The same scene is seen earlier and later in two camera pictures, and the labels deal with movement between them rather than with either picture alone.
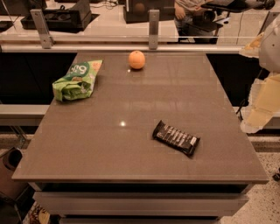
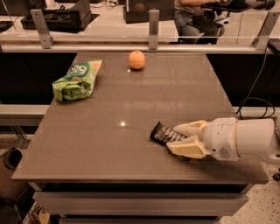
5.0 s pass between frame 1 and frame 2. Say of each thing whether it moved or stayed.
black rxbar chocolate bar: stayed
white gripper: moved
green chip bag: stayed
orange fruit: stayed
